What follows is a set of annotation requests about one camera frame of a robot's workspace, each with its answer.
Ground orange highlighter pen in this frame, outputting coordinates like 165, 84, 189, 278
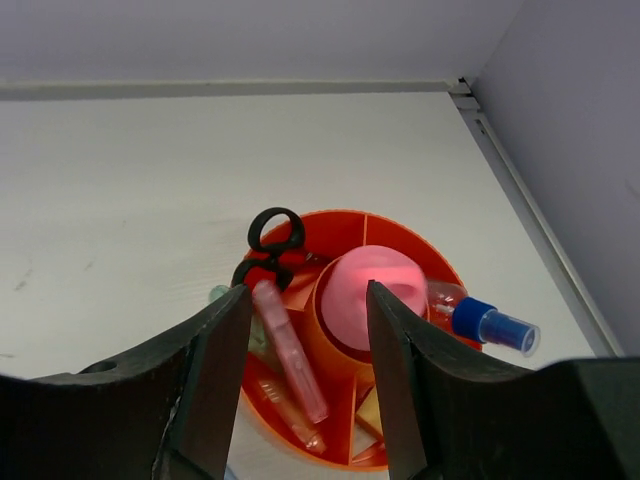
258, 379, 326, 454

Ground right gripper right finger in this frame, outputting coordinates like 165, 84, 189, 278
366, 281, 639, 479

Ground orange round container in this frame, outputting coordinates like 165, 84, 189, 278
241, 210, 461, 474

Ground aluminium rail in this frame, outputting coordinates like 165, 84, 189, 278
448, 78, 624, 357

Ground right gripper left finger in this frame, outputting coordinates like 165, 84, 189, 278
1, 286, 252, 479

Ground green highlighter pen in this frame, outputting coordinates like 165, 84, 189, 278
208, 283, 281, 371

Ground pink glue bottle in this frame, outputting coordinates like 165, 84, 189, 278
320, 245, 427, 352

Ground pink highlighter pen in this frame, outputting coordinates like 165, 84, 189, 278
252, 280, 329, 424

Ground black scissors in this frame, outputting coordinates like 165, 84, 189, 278
231, 207, 331, 292

